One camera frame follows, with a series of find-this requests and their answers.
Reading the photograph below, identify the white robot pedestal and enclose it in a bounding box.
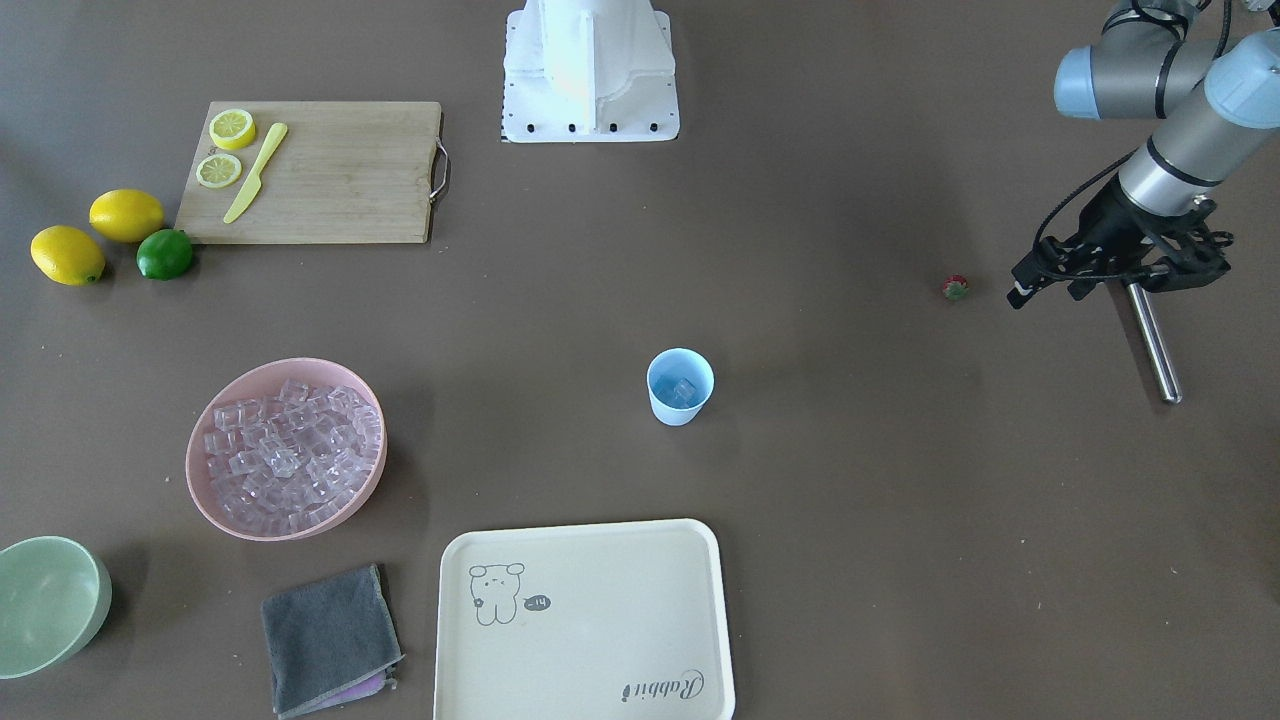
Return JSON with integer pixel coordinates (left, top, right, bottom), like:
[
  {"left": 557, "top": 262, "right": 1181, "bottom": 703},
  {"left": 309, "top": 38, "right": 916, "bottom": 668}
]
[{"left": 500, "top": 1, "right": 681, "bottom": 143}]

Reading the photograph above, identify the lemon half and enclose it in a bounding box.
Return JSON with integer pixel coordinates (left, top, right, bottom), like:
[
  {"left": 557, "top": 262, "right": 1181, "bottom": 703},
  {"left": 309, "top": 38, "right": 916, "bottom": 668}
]
[{"left": 207, "top": 108, "right": 257, "bottom": 151}]

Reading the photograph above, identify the light green bowl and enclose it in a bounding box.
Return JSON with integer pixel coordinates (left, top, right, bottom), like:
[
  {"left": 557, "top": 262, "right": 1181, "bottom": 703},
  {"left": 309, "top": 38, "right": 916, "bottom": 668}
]
[{"left": 1, "top": 536, "right": 113, "bottom": 680}]

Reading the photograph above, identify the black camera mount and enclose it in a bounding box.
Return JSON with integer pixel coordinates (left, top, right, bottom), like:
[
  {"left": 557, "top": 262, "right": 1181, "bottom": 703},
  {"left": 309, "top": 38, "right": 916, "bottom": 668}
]
[{"left": 1138, "top": 195, "right": 1235, "bottom": 293}]

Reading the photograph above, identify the yellow lemon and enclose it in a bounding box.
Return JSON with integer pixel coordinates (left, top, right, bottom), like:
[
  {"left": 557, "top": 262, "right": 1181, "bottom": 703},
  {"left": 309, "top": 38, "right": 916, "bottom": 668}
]
[
  {"left": 29, "top": 225, "right": 106, "bottom": 286},
  {"left": 90, "top": 188, "right": 166, "bottom": 243}
]

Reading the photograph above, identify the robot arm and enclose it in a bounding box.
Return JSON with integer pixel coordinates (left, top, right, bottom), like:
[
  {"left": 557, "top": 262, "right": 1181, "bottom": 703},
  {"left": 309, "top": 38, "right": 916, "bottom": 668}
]
[{"left": 1007, "top": 1, "right": 1279, "bottom": 309}]

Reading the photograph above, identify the grey folded cloth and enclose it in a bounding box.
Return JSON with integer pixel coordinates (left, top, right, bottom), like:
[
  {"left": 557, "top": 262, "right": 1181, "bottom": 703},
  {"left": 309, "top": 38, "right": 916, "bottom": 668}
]
[{"left": 260, "top": 564, "right": 404, "bottom": 719}]

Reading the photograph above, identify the green lime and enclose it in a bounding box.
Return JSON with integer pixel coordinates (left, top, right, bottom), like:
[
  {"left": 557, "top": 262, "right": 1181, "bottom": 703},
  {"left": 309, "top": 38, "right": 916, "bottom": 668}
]
[{"left": 134, "top": 229, "right": 195, "bottom": 281}]

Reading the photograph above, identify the pink bowl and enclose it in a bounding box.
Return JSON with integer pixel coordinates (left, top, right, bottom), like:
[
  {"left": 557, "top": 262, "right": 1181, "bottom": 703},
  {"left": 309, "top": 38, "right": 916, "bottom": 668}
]
[{"left": 186, "top": 357, "right": 388, "bottom": 543}]

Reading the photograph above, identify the steel muddler black tip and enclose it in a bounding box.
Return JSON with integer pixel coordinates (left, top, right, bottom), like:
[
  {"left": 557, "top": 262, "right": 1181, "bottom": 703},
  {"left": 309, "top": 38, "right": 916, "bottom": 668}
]
[{"left": 1125, "top": 283, "right": 1184, "bottom": 405}]

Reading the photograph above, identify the yellow plastic knife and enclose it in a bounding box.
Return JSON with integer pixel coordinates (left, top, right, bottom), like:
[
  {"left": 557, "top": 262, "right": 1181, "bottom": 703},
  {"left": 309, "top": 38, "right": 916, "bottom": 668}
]
[{"left": 221, "top": 122, "right": 289, "bottom": 224}]

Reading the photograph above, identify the ice cube in cup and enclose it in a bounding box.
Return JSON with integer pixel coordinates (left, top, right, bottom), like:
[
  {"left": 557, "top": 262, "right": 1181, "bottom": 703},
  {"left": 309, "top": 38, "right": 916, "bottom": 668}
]
[{"left": 668, "top": 378, "right": 700, "bottom": 409}]

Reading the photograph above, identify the lemon slice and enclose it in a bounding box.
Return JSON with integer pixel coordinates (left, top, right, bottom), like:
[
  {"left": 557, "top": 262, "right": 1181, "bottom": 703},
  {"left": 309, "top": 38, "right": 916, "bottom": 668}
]
[{"left": 193, "top": 152, "right": 243, "bottom": 190}]

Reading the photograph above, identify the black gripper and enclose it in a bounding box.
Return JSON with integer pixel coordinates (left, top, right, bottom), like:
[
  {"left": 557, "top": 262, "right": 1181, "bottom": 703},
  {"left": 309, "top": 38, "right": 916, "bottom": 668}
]
[{"left": 1007, "top": 178, "right": 1166, "bottom": 310}]

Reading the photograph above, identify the wooden cutting board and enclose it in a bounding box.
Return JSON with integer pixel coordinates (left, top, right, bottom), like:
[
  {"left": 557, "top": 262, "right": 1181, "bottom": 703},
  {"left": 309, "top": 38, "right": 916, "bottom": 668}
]
[{"left": 173, "top": 100, "right": 448, "bottom": 245}]

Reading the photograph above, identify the light blue plastic cup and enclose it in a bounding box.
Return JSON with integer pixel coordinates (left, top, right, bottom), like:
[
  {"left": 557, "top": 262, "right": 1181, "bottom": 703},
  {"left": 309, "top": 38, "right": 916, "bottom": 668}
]
[{"left": 645, "top": 348, "right": 716, "bottom": 427}]

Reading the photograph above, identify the cream rabbit tray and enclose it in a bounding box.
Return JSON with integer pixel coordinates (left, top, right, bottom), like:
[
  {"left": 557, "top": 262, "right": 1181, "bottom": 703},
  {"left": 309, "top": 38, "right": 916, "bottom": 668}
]
[{"left": 433, "top": 519, "right": 736, "bottom": 719}]

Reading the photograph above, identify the red strawberry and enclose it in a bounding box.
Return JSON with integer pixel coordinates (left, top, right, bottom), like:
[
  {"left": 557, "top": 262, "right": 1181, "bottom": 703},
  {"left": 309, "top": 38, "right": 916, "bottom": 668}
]
[{"left": 941, "top": 274, "right": 972, "bottom": 302}]

